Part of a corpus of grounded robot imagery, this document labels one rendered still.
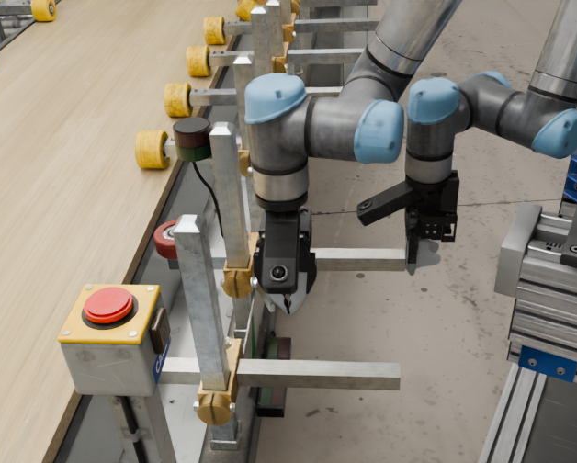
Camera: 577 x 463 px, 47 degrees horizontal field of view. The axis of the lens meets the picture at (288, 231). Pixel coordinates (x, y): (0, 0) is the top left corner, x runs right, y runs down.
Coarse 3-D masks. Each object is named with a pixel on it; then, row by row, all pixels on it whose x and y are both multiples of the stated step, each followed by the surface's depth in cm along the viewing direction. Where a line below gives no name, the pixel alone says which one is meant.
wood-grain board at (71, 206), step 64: (64, 0) 250; (128, 0) 245; (192, 0) 240; (0, 64) 197; (64, 64) 194; (128, 64) 191; (0, 128) 161; (64, 128) 159; (128, 128) 157; (0, 192) 136; (64, 192) 134; (128, 192) 133; (0, 256) 117; (64, 256) 116; (128, 256) 115; (0, 320) 103; (64, 320) 103; (0, 384) 92; (64, 384) 92; (0, 448) 83
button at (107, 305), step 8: (104, 288) 56; (112, 288) 56; (120, 288) 56; (96, 296) 55; (104, 296) 55; (112, 296) 55; (120, 296) 55; (128, 296) 55; (88, 304) 55; (96, 304) 55; (104, 304) 55; (112, 304) 55; (120, 304) 54; (128, 304) 55; (88, 312) 54; (96, 312) 54; (104, 312) 54; (112, 312) 54; (120, 312) 54; (128, 312) 55; (96, 320) 54; (104, 320) 54; (112, 320) 54
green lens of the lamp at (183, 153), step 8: (176, 144) 103; (208, 144) 102; (176, 152) 104; (184, 152) 102; (192, 152) 101; (200, 152) 102; (208, 152) 103; (184, 160) 103; (192, 160) 102; (200, 160) 102
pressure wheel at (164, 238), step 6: (168, 222) 122; (174, 222) 122; (162, 228) 121; (168, 228) 121; (174, 228) 120; (156, 234) 119; (162, 234) 119; (168, 234) 119; (156, 240) 118; (162, 240) 117; (168, 240) 117; (174, 240) 117; (156, 246) 119; (162, 246) 117; (168, 246) 117; (174, 246) 116; (162, 252) 118; (168, 252) 117; (174, 252) 117; (168, 258) 118; (174, 258) 118
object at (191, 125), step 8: (184, 120) 103; (192, 120) 103; (200, 120) 103; (176, 128) 101; (184, 128) 101; (192, 128) 101; (200, 128) 101; (200, 176) 107; (208, 184) 108; (216, 200) 109; (216, 208) 110
